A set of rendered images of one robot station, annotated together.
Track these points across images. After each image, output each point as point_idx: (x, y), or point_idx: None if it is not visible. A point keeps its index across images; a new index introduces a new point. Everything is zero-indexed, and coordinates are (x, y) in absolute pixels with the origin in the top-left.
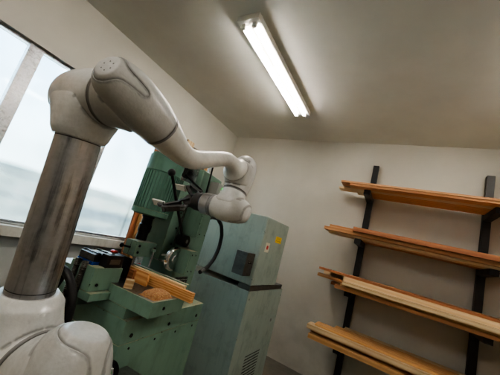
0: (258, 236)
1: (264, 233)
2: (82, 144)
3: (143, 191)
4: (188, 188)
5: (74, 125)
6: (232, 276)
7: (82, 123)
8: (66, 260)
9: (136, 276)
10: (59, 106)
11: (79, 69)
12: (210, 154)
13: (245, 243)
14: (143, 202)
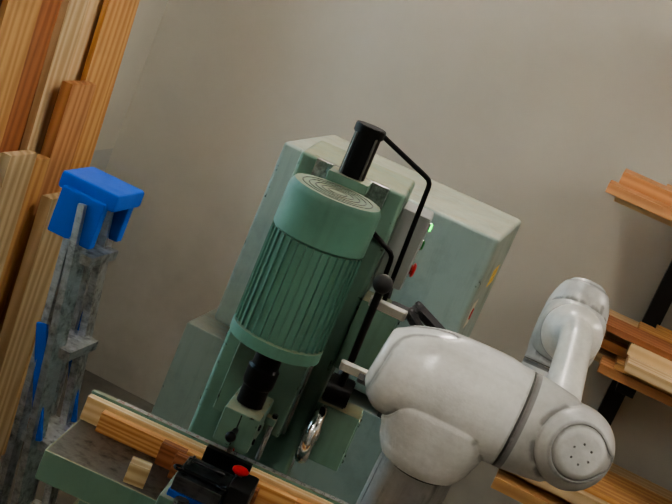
0: (458, 291)
1: (478, 285)
2: (447, 489)
3: (285, 306)
4: (419, 324)
5: (454, 476)
6: (362, 386)
7: (467, 471)
8: (76, 460)
9: (259, 501)
10: (438, 450)
11: (474, 381)
12: (581, 391)
13: (412, 303)
14: (287, 335)
